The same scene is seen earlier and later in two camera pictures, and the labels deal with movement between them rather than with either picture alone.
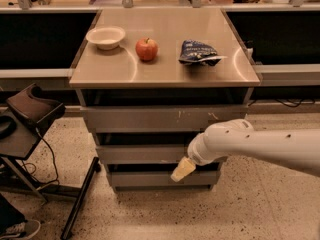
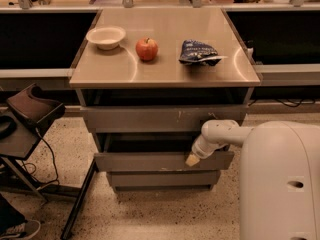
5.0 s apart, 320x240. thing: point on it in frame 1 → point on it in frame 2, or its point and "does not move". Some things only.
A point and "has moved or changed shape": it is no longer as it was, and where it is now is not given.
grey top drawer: x=159 y=118 does not move
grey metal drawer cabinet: x=151 y=80 does not move
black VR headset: x=32 y=108 does not move
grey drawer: x=141 y=154 has moved or changed shape
